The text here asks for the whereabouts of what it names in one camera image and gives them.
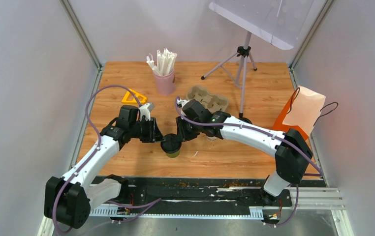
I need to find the grey tripod stand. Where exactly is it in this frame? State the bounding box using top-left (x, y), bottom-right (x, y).
top-left (201, 31), bottom-right (257, 121)

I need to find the white paper cup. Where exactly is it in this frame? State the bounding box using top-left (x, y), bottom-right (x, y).
top-left (206, 136), bottom-right (218, 142)

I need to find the wrapped straws bundle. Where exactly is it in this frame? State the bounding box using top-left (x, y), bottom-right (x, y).
top-left (146, 48), bottom-right (178, 76)

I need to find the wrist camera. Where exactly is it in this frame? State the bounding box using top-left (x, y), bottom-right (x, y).
top-left (176, 99), bottom-right (189, 109)
top-left (139, 103), bottom-right (155, 121)

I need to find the yellow triangular plastic piece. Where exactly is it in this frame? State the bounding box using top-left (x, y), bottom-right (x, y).
top-left (122, 89), bottom-right (148, 104)

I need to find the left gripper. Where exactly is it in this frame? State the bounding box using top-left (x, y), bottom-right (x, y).
top-left (130, 118), bottom-right (166, 143)

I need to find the white board on tripod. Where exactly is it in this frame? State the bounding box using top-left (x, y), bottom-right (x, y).
top-left (209, 0), bottom-right (313, 50)

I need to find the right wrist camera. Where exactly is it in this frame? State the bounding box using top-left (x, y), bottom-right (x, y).
top-left (176, 99), bottom-right (189, 109)

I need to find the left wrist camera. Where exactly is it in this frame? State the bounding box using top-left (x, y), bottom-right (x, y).
top-left (139, 103), bottom-right (155, 121)

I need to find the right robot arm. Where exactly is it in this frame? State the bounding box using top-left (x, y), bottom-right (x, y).
top-left (175, 97), bottom-right (315, 206)

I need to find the orange paper bag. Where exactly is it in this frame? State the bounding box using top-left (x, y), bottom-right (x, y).
top-left (272, 86), bottom-right (339, 141)

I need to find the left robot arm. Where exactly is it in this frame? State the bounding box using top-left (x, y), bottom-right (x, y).
top-left (44, 103), bottom-right (164, 229)

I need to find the stack of black lids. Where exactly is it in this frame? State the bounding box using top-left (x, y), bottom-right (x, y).
top-left (239, 117), bottom-right (252, 124)

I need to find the pulp cup carrier tray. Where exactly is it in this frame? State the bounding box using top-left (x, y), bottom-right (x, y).
top-left (186, 86), bottom-right (229, 113)

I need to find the pink straw holder cup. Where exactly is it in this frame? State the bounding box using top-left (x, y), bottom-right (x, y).
top-left (153, 70), bottom-right (176, 95)

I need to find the green paper cup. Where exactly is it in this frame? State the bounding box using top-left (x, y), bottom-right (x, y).
top-left (165, 150), bottom-right (180, 158)

